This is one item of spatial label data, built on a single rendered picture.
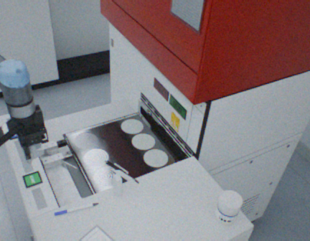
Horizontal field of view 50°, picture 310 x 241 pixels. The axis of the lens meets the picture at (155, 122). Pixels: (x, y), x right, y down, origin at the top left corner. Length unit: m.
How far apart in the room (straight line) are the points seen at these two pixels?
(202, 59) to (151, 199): 0.49
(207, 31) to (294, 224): 1.77
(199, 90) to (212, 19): 0.24
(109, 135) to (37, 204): 0.45
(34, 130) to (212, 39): 0.59
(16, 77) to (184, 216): 0.66
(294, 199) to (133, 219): 1.71
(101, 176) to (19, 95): 0.49
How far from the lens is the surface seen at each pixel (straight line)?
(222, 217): 1.10
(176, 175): 1.22
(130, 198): 1.14
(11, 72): 0.93
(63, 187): 1.30
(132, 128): 1.48
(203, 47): 1.00
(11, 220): 2.36
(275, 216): 2.48
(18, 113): 0.99
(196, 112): 1.20
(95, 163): 1.34
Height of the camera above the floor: 1.89
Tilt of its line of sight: 40 degrees down
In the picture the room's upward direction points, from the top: 5 degrees clockwise
